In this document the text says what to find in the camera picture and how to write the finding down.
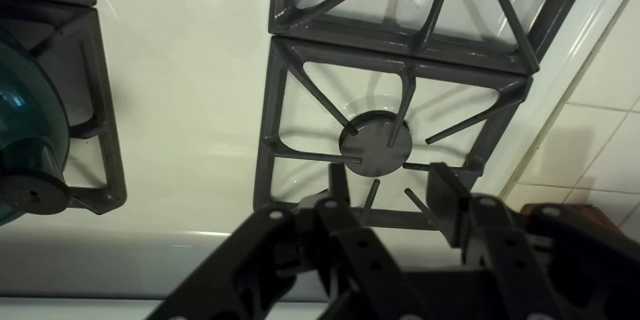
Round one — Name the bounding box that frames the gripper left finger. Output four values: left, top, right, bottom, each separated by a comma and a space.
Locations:
145, 162, 417, 320

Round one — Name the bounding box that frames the brown wooden board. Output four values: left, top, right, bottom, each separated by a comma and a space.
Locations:
520, 203, 640, 247

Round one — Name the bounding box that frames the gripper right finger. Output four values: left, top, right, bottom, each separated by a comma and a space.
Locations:
426, 162, 640, 320

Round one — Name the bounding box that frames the stove burner with grey grate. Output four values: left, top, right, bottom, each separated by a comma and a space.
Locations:
0, 0, 128, 216
268, 0, 599, 77
252, 35, 534, 232

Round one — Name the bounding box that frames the white gas stove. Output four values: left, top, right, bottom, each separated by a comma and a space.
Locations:
0, 0, 640, 320

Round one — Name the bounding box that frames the teal kettle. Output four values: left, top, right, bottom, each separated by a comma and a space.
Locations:
0, 30, 72, 227

